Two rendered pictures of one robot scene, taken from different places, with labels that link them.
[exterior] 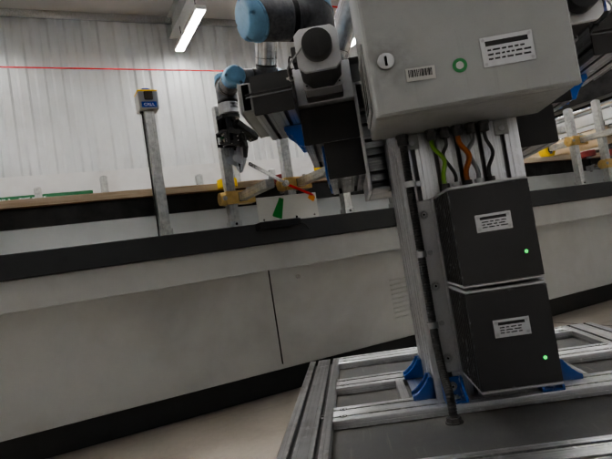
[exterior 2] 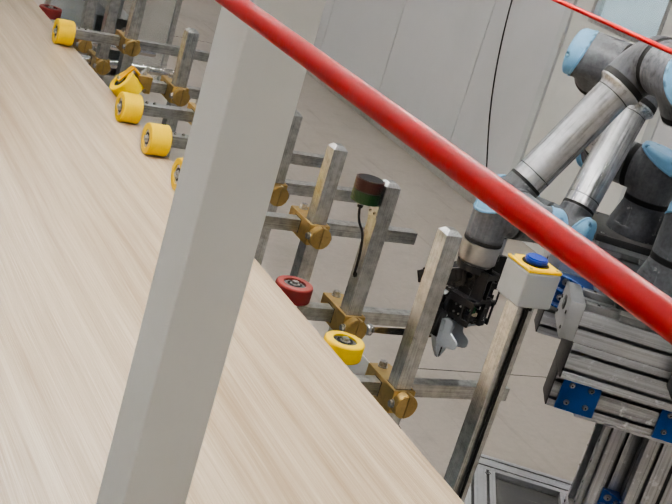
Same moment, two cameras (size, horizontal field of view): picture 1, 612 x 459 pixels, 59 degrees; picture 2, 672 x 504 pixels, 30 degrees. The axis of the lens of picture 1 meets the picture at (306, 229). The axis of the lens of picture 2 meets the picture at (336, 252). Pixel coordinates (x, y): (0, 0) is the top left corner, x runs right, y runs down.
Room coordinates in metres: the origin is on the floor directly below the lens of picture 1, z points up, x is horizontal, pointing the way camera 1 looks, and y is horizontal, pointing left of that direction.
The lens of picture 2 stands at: (2.36, 2.49, 1.83)
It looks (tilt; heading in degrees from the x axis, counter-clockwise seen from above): 19 degrees down; 266
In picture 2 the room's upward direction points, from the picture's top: 17 degrees clockwise
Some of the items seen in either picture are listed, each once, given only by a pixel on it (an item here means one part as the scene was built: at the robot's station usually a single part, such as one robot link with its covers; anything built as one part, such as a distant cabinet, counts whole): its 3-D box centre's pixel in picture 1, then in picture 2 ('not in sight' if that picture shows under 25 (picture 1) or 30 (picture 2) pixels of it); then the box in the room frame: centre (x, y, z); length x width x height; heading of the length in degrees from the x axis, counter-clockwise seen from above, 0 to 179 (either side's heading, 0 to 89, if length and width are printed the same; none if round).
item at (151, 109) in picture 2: not in sight; (213, 118); (2.58, -0.90, 0.95); 0.50 x 0.04 x 0.04; 27
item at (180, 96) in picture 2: not in sight; (174, 91); (2.72, -1.09, 0.95); 0.14 x 0.06 x 0.05; 117
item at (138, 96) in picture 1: (147, 103); (528, 283); (1.91, 0.49, 1.18); 0.07 x 0.07 x 0.08; 27
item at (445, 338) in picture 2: (232, 160); (445, 340); (1.96, 0.22, 0.94); 0.06 x 0.03 x 0.09; 137
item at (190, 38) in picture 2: not in sight; (173, 108); (2.71, -1.07, 0.90); 0.04 x 0.04 x 0.48; 27
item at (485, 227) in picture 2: (226, 88); (493, 215); (1.95, 0.21, 1.20); 0.09 x 0.08 x 0.11; 21
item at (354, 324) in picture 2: (293, 184); (341, 317); (2.16, 0.02, 0.85); 0.14 x 0.06 x 0.05; 117
